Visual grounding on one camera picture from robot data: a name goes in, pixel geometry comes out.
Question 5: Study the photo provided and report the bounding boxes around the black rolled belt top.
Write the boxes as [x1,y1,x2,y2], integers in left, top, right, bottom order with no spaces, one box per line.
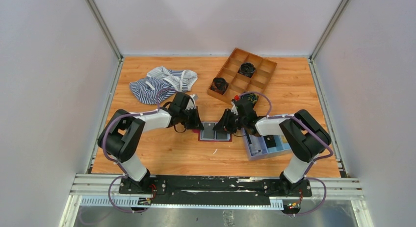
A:
[238,62,256,77]

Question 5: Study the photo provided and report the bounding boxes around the blue plastic organizer box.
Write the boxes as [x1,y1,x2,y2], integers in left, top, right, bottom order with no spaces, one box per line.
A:
[243,130,292,161]

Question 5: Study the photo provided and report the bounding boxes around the black yellow rolled belt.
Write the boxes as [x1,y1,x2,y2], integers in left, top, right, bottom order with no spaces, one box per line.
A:
[242,93,259,107]

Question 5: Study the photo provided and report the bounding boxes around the white slotted cable duct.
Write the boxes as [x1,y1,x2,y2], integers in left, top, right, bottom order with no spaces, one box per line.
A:
[79,197,284,210]

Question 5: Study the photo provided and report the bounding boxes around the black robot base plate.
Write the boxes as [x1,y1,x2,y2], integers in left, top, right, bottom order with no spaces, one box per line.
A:
[118,176,312,206]

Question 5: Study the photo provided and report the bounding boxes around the silver item in organizer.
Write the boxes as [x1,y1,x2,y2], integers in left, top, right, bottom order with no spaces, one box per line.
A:
[244,133,262,157]

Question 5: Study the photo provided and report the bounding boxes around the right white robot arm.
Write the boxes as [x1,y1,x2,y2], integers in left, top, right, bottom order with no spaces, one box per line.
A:
[213,97,334,184]

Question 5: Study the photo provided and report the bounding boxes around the black item in organizer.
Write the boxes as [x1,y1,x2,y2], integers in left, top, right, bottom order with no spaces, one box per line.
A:
[263,135,276,148]

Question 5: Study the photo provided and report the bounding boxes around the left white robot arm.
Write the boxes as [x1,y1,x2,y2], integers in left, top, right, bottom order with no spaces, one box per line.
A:
[97,92,204,183]

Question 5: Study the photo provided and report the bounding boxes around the black rolled belt left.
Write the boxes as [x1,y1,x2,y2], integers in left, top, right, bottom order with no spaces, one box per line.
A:
[209,77,229,95]

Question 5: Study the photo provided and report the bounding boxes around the red leather card holder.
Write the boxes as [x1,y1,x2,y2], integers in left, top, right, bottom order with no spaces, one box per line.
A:
[192,122,232,142]

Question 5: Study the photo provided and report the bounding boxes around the striped blue white cloth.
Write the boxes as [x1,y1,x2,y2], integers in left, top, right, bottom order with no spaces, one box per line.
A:
[129,66,198,105]

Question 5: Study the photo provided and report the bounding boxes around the dark VIP credit card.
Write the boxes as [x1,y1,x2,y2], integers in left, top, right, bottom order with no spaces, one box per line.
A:
[215,131,231,141]

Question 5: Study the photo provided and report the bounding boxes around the grey VIP credit card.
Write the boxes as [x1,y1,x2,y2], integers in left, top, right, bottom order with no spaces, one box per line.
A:
[201,122,215,140]

